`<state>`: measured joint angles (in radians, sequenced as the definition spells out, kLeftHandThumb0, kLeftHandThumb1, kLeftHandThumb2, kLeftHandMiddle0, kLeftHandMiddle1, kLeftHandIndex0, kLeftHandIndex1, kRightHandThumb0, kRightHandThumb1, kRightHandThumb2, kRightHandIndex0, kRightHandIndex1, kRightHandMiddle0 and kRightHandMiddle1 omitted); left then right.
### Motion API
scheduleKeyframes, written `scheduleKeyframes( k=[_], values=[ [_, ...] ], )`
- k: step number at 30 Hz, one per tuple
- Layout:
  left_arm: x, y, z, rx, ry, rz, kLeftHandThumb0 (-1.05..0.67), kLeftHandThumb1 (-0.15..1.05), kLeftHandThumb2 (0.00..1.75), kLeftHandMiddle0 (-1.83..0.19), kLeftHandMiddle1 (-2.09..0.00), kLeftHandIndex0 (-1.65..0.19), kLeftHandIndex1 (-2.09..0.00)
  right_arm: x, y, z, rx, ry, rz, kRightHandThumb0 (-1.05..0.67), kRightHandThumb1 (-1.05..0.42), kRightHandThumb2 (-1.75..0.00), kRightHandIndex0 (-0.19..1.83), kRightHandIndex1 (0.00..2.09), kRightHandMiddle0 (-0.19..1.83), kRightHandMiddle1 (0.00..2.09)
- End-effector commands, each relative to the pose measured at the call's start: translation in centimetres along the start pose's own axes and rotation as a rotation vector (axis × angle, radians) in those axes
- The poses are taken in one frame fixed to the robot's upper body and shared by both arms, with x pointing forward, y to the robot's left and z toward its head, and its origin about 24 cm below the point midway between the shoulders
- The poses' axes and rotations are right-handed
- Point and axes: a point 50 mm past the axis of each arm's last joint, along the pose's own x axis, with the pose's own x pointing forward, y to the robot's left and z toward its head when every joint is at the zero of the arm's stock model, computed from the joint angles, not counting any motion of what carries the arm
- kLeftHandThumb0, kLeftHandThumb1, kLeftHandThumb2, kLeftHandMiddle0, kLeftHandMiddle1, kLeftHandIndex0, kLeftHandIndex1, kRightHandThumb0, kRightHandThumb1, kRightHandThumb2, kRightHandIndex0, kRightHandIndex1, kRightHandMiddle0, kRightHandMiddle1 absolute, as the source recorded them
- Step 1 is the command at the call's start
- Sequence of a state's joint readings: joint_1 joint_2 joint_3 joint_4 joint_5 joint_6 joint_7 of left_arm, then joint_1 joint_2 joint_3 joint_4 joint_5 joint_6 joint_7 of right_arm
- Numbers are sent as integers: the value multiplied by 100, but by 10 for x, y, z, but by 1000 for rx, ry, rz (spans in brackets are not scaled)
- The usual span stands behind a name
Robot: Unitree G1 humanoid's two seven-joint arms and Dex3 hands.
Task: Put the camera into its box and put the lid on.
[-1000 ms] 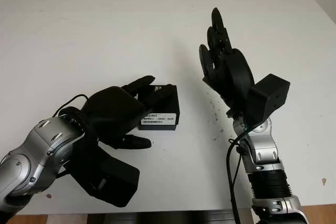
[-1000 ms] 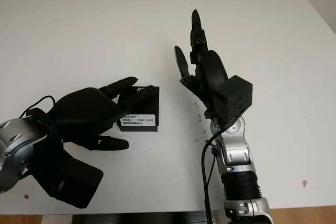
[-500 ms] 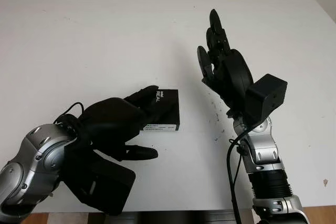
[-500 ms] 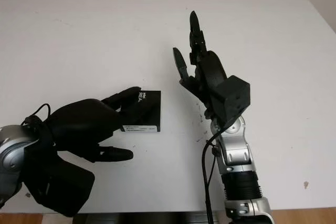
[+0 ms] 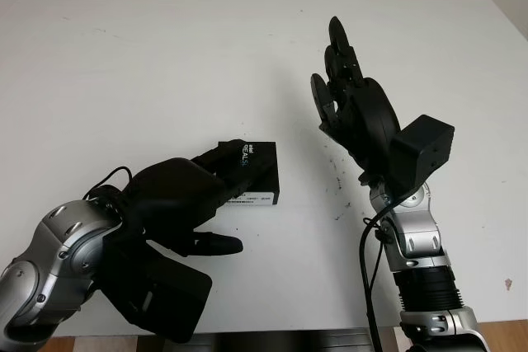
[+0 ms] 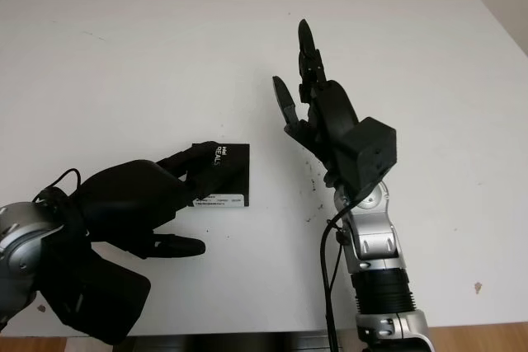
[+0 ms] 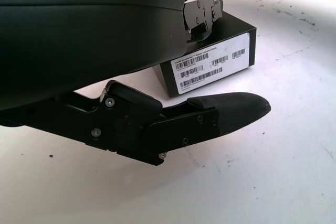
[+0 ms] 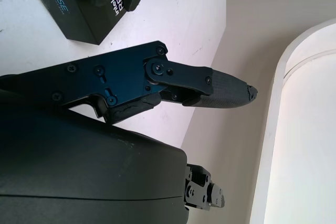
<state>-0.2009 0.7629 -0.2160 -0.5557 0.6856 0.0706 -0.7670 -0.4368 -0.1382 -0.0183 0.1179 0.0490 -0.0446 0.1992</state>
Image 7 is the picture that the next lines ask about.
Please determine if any black printed RealSense box lid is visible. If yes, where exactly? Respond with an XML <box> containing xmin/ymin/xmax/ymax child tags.
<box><xmin>154</xmin><ymin>10</ymin><xmax>257</xmax><ymax>98</ymax></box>

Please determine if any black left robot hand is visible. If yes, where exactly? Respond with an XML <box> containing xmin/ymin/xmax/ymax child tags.
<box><xmin>0</xmin><ymin>0</ymin><xmax>271</xmax><ymax>167</ymax></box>

